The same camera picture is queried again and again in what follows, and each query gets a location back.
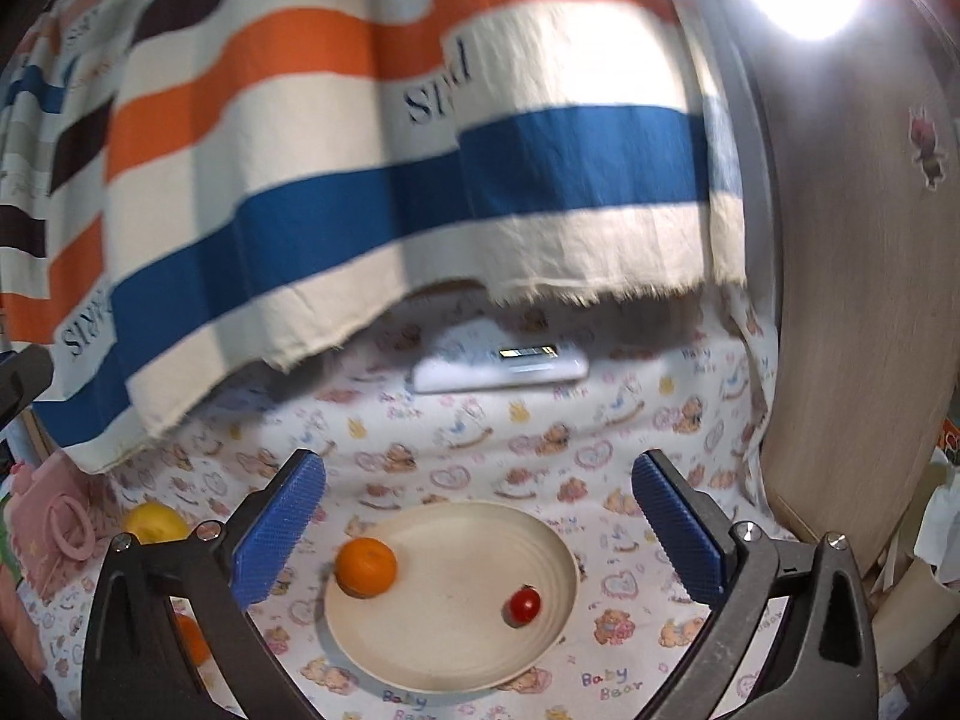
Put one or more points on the pink tablet case with ring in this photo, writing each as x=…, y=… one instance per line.
x=56, y=521

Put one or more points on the baby bear printed bedsheet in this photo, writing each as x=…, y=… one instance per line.
x=694, y=377

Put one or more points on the red cherry tomato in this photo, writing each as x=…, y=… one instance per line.
x=523, y=606

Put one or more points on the cartoon sticker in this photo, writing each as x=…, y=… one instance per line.
x=925, y=142

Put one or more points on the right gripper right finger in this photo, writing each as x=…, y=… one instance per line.
x=822, y=662

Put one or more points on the large yellow-orange grapefruit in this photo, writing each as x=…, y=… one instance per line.
x=153, y=522

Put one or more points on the orange mandarin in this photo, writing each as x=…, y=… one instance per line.
x=191, y=636
x=365, y=567

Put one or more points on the cream round plate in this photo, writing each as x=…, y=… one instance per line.
x=442, y=627

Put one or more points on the striped Paris blanket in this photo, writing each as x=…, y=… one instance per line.
x=189, y=186

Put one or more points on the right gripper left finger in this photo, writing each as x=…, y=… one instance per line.
x=137, y=665

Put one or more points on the wooden headboard panel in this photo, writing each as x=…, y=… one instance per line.
x=862, y=258

